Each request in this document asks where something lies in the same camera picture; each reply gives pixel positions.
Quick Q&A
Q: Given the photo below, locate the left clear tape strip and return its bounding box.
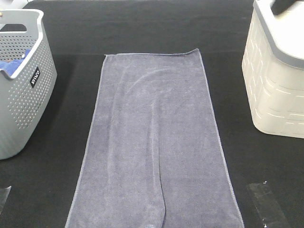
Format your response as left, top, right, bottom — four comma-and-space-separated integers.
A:
0, 186, 11, 214

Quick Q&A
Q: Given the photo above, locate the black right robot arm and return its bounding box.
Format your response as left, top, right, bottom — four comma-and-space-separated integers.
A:
271, 0, 297, 16

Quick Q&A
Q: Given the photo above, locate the grey terry towel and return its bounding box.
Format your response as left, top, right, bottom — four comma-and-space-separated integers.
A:
65, 49, 244, 228

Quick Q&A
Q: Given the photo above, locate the black table mat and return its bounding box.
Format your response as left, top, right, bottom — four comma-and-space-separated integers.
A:
0, 0, 304, 228

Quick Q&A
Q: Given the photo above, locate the cream white storage basket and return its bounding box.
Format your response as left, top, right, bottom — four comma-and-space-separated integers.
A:
242, 0, 304, 138

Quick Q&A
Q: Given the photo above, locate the clear tape strip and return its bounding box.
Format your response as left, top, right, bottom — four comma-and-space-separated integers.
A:
246, 181, 291, 228
0, 186, 11, 214

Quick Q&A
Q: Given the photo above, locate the right clear tape strip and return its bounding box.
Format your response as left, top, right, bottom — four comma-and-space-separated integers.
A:
246, 181, 291, 228

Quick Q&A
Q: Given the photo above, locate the blue cloth in basket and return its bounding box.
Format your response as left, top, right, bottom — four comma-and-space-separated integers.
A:
0, 49, 30, 76

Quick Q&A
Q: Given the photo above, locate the grey perforated laundry basket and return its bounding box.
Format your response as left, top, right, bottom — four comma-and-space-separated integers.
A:
0, 9, 57, 160

